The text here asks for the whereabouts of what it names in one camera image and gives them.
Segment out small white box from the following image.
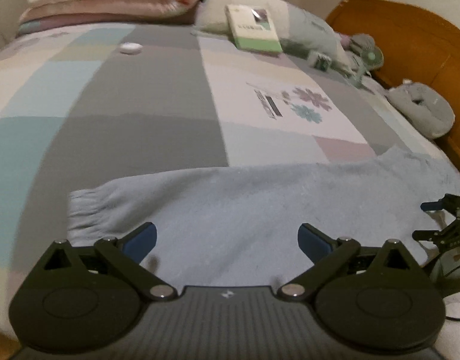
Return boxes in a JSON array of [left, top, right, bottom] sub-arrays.
[[308, 50, 333, 71]]

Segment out green book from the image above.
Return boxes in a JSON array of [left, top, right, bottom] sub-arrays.
[[225, 4, 284, 54]]

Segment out wooden headboard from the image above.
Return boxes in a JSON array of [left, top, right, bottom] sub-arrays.
[[323, 0, 460, 188]]

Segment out patchwork bed sheet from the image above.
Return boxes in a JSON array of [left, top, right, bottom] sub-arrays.
[[0, 22, 460, 346]]

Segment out grey sweatpants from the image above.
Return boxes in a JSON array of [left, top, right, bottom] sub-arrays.
[[68, 146, 460, 289]]

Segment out green handheld fan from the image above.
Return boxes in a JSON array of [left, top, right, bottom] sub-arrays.
[[348, 34, 384, 89]]

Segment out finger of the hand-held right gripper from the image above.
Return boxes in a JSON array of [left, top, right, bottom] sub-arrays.
[[413, 217, 460, 260], [421, 194, 460, 218]]

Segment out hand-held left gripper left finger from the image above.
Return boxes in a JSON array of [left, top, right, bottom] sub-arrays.
[[25, 222, 180, 302]]

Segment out pink folded quilt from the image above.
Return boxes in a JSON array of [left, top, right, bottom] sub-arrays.
[[16, 0, 204, 38]]

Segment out grey cartoon face cushion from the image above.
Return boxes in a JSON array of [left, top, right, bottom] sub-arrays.
[[386, 79, 455, 140]]

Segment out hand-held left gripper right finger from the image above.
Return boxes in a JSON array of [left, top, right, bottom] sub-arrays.
[[278, 223, 435, 302]]

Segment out large patchwork pillow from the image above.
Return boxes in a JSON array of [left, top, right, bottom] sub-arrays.
[[194, 0, 352, 74]]

